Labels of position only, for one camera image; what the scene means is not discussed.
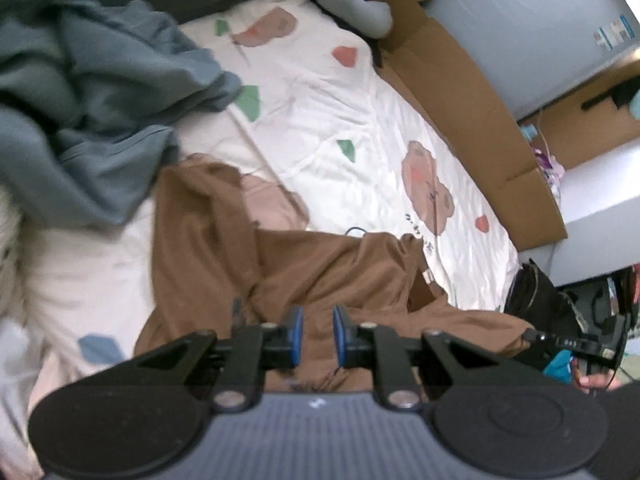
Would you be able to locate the black knit garment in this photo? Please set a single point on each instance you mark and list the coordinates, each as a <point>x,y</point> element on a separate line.
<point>540,295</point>

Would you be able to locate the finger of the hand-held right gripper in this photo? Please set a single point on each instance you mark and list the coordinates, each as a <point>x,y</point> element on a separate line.
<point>535,336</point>

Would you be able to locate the flat cardboard sheet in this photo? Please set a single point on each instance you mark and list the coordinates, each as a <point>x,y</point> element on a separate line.
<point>450,85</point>

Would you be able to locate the brown printed t-shirt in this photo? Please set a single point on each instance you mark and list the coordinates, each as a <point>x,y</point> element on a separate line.
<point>225,270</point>

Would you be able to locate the purple white packet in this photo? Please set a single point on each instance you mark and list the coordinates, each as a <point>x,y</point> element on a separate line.
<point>550,170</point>

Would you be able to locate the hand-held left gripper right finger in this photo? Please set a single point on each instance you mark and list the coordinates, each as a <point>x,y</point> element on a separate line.
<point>341,335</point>

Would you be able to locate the blue cartoon-print cloth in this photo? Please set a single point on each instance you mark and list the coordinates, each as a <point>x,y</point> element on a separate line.
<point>557,367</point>

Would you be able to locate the tall cardboard box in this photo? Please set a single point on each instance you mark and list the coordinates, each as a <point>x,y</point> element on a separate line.
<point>590,130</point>

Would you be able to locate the bear-print cream blanket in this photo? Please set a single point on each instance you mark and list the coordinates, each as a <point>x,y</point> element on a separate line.
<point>350,110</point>

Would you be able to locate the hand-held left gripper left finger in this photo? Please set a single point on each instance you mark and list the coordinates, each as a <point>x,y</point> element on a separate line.
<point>295,335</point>

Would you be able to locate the grey-blue garment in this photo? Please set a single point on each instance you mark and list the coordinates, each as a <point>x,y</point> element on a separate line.
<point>100,85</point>

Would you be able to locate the person's right hand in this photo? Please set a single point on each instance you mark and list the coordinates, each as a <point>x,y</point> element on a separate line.
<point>597,387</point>

